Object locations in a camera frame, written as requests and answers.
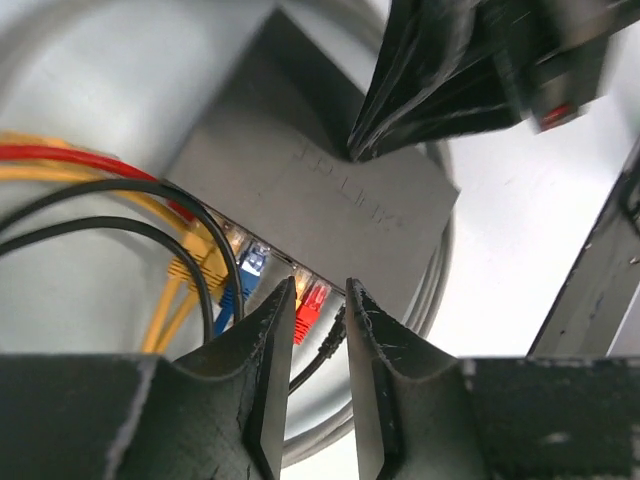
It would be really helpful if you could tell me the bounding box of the yellow ethernet cable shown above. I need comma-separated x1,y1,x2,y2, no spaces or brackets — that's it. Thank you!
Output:
0,129,231,354

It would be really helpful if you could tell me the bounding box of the red ethernet cable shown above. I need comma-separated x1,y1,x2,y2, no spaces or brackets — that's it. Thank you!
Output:
0,143,331,346

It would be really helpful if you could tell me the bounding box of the right aluminium corner post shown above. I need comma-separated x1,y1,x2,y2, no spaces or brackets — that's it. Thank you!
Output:
528,144,639,356

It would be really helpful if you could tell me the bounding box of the blue ethernet cable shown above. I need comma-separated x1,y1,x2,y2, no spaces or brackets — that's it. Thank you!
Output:
212,239,274,336

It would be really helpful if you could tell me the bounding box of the black power cable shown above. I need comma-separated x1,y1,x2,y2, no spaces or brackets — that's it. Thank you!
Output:
0,178,349,396

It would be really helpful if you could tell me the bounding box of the black network switch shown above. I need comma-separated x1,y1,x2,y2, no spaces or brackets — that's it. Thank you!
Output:
169,7,458,319

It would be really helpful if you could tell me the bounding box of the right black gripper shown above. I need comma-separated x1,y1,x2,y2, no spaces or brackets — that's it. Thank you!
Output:
347,1,639,161

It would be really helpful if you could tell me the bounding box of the grey coiled ethernet cable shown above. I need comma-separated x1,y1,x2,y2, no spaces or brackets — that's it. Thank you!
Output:
279,149,456,471

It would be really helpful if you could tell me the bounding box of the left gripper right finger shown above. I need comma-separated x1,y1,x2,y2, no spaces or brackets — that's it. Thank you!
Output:
345,278,457,479

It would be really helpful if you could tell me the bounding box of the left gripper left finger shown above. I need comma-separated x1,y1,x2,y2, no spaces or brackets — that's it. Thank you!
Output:
175,278,296,479

